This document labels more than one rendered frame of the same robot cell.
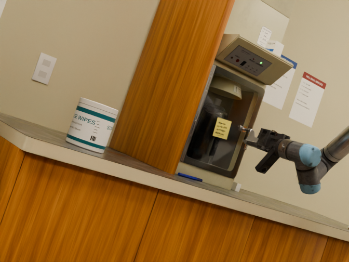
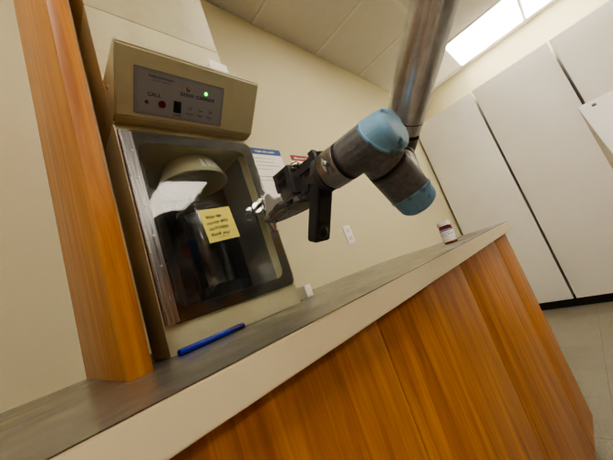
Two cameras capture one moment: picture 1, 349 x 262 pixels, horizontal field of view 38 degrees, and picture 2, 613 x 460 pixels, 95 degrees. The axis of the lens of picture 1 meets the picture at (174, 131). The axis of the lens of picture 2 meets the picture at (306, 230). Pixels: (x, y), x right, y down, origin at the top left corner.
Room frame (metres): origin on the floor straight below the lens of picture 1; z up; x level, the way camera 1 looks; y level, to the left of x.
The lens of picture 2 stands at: (1.41, -0.23, 0.99)
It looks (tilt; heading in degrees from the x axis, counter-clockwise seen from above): 10 degrees up; 348
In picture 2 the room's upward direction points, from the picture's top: 20 degrees counter-clockwise
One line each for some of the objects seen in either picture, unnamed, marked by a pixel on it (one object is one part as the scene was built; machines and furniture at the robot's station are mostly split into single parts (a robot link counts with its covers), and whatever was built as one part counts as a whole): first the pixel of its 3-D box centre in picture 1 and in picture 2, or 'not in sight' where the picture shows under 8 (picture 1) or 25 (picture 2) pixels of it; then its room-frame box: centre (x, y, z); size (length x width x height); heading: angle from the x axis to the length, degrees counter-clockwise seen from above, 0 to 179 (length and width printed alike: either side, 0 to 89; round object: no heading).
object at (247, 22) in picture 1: (214, 88); (181, 188); (2.15, -0.10, 1.33); 0.32 x 0.25 x 0.77; 125
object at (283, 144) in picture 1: (287, 149); (334, 167); (1.88, -0.42, 1.17); 0.08 x 0.05 x 0.08; 125
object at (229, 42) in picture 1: (254, 61); (194, 99); (2.00, -0.21, 1.46); 0.32 x 0.11 x 0.10; 125
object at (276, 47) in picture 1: (273, 49); (215, 78); (2.04, -0.27, 1.54); 0.05 x 0.05 x 0.06; 39
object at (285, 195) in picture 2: (272, 143); (306, 183); (1.95, -0.37, 1.17); 0.12 x 0.08 x 0.09; 35
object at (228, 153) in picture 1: (224, 123); (217, 215); (2.04, -0.18, 1.19); 0.30 x 0.01 x 0.40; 124
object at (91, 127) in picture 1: (92, 125); not in sight; (1.64, 0.26, 1.02); 0.13 x 0.13 x 0.15
